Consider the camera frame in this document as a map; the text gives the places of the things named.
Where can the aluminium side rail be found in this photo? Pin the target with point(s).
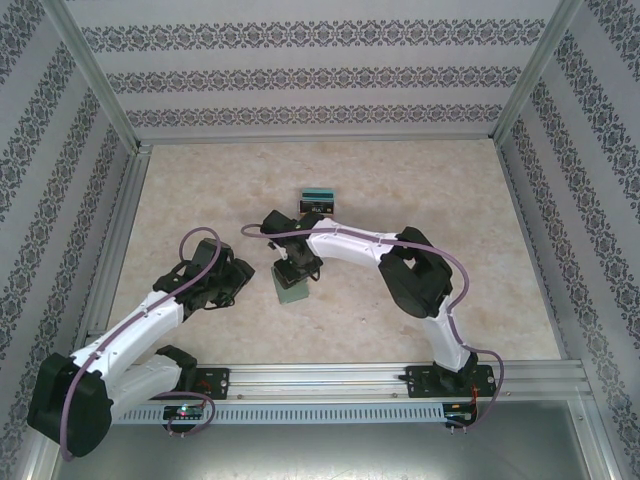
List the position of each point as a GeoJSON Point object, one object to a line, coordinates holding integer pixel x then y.
{"type": "Point", "coordinates": [120, 225]}
{"type": "Point", "coordinates": [535, 250]}

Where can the teal card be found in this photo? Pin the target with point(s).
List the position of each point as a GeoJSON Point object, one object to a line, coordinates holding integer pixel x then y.
{"type": "Point", "coordinates": [318, 193]}

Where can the pale green card holder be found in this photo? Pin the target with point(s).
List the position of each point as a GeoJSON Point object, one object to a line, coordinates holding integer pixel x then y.
{"type": "Point", "coordinates": [295, 296]}

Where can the grey metal front panel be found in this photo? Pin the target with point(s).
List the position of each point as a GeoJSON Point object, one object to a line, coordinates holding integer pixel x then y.
{"type": "Point", "coordinates": [320, 455]}

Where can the small circuit board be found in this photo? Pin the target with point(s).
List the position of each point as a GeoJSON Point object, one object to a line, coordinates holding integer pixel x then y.
{"type": "Point", "coordinates": [460, 416]}
{"type": "Point", "coordinates": [185, 412]}

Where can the black VIP card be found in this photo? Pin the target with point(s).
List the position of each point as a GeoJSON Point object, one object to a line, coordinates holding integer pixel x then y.
{"type": "Point", "coordinates": [316, 206]}

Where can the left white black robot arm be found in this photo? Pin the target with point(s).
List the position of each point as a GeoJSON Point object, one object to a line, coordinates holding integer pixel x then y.
{"type": "Point", "coordinates": [130, 325]}

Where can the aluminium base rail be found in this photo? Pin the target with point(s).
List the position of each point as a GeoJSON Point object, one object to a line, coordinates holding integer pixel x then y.
{"type": "Point", "coordinates": [320, 380]}

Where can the aluminium frame post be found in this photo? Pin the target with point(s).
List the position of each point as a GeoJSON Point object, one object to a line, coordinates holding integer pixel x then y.
{"type": "Point", "coordinates": [35, 469]}
{"type": "Point", "coordinates": [99, 75]}
{"type": "Point", "coordinates": [532, 75]}
{"type": "Point", "coordinates": [597, 450]}

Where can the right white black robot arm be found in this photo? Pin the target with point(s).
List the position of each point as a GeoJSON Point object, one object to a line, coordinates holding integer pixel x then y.
{"type": "Point", "coordinates": [350, 247]}

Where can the aluminium rear crossbar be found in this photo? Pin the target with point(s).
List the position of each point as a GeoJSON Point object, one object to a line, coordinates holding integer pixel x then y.
{"type": "Point", "coordinates": [320, 139]}

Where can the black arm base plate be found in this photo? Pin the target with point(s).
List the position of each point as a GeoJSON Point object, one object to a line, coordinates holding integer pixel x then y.
{"type": "Point", "coordinates": [217, 382]}
{"type": "Point", "coordinates": [415, 385]}

